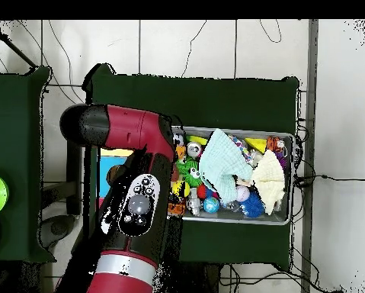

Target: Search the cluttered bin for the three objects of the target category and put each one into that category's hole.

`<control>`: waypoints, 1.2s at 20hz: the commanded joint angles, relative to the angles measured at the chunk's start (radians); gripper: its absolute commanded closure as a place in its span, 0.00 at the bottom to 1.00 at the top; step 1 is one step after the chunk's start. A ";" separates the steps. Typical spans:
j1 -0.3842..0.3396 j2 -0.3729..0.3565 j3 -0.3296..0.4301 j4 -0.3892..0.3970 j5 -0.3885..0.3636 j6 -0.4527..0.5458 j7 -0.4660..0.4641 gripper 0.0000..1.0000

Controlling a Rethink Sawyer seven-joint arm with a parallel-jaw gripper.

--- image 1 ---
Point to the dark green tablecloth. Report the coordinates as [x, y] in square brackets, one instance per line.
[200, 100]

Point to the cream knitted cloth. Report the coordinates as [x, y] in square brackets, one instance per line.
[269, 180]

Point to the dark green side table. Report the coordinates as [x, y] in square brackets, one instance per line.
[14, 137]

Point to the green spiky toy with eyes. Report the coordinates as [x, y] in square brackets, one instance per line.
[191, 171]

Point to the grey metal rail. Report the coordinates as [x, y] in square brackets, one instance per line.
[312, 61]

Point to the silver drink can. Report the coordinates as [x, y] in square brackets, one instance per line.
[194, 149]

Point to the mint green knitted cloth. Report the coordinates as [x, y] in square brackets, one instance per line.
[221, 158]

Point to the blue spiky ball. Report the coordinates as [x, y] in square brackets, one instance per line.
[252, 205]

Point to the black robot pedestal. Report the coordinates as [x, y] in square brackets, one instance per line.
[194, 280]

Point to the blue white patterned ball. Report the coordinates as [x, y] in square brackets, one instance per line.
[211, 205]

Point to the metal mesh bin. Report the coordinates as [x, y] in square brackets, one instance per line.
[231, 217]

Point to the brown toy football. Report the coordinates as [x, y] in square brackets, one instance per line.
[174, 175]

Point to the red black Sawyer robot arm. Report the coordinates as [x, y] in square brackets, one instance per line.
[127, 128]

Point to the orange toy building brick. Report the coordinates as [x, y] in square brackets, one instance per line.
[181, 152]

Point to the wooden box with three holes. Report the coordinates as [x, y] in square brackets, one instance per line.
[109, 171]

